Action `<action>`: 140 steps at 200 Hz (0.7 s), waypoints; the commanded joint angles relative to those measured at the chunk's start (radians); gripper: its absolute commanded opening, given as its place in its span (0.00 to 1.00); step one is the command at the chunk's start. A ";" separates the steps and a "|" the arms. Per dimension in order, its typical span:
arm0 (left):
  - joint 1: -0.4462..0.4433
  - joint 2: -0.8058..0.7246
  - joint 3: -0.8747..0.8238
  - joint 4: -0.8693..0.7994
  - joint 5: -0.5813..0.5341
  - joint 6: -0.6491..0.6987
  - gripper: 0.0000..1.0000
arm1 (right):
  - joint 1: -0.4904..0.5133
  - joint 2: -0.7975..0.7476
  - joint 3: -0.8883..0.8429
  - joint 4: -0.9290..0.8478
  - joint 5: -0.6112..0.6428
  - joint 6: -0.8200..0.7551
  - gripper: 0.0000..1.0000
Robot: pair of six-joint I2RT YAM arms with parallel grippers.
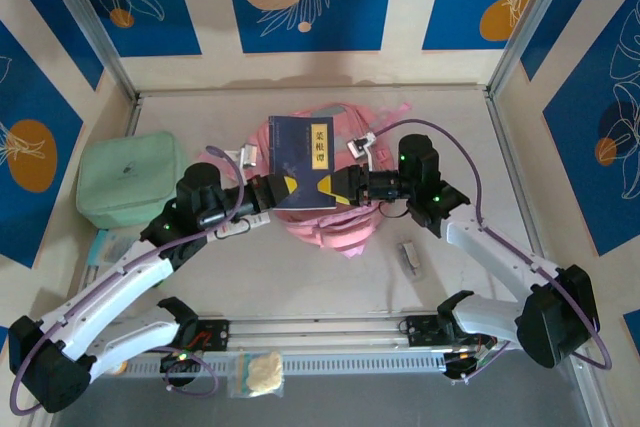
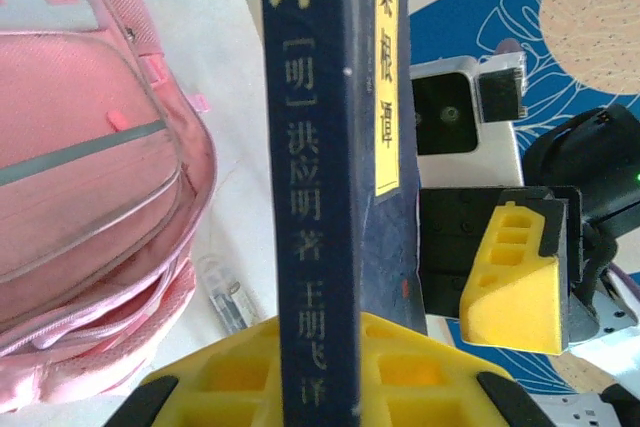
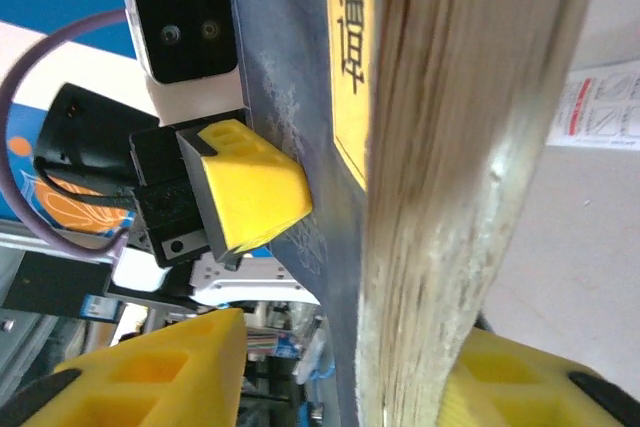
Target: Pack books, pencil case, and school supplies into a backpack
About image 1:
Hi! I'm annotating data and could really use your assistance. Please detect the dark blue book yellow label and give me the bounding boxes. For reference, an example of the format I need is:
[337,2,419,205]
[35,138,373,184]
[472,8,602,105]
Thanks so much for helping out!
[268,114,339,212]

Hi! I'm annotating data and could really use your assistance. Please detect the pink backpack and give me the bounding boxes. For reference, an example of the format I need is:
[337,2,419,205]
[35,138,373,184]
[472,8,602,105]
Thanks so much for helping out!
[204,100,414,261]

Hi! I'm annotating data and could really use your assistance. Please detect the white paper card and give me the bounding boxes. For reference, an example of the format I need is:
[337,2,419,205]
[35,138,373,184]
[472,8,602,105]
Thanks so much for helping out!
[214,211,272,242]

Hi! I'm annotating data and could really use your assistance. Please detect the small silver stapler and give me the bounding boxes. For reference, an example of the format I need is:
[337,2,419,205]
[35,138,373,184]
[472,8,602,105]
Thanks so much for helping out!
[396,240,421,276]

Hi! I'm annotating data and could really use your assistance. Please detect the mint green zip pouch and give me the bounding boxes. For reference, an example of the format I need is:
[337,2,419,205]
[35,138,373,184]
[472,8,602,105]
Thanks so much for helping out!
[75,130,190,228]

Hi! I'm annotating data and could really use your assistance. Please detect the teal packet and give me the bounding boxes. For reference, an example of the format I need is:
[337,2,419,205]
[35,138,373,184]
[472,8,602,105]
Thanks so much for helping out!
[88,230,139,268]

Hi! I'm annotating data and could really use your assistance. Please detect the clear plastic bag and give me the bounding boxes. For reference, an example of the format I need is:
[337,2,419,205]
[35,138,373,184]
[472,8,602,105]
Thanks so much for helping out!
[227,350,285,398]

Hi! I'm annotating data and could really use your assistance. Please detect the grey panel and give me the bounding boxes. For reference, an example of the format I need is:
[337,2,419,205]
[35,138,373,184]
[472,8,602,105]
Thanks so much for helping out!
[49,346,609,427]

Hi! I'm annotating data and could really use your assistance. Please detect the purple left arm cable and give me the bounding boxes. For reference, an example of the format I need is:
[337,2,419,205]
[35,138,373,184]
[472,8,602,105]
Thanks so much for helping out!
[9,145,251,416]

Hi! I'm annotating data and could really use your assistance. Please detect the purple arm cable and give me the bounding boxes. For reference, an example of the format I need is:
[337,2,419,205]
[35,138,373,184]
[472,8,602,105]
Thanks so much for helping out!
[9,145,251,416]
[372,118,614,373]

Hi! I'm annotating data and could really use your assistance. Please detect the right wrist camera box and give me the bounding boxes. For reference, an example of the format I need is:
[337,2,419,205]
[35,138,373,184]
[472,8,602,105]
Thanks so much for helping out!
[347,132,379,161]

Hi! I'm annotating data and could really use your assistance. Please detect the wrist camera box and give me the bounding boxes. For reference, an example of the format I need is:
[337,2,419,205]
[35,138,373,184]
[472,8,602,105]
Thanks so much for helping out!
[224,145,261,171]
[347,132,379,161]

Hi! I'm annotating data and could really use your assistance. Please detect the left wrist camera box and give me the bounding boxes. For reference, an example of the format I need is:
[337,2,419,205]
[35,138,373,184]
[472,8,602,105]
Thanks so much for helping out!
[224,145,261,171]

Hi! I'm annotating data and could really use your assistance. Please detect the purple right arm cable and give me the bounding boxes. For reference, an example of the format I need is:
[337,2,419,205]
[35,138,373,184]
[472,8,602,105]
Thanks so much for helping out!
[372,118,614,373]

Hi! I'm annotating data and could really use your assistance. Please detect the aluminium table side rail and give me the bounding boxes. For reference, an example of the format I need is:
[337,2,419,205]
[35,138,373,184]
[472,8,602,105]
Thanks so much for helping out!
[484,89,564,308]
[73,96,144,318]

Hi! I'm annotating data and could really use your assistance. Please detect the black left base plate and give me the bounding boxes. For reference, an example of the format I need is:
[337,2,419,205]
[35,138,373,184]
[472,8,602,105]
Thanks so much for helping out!
[192,319,231,353]

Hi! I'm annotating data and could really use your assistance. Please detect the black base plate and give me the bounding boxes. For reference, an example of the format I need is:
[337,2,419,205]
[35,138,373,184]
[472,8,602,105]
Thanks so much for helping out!
[398,314,451,348]
[192,319,231,353]

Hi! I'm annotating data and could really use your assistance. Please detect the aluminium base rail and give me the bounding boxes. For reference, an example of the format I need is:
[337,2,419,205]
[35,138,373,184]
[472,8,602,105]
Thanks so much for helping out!
[42,309,594,361]

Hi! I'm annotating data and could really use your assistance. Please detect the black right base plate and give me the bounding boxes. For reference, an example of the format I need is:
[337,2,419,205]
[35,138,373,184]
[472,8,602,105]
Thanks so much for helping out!
[398,314,451,348]

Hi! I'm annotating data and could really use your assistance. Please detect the slotted grey cable duct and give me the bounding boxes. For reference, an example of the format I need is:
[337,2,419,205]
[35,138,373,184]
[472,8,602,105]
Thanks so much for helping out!
[64,351,446,381]

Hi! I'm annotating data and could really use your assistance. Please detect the aluminium frame post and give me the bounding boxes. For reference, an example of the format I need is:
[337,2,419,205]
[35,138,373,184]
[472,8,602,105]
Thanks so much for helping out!
[37,0,139,101]
[487,0,576,96]

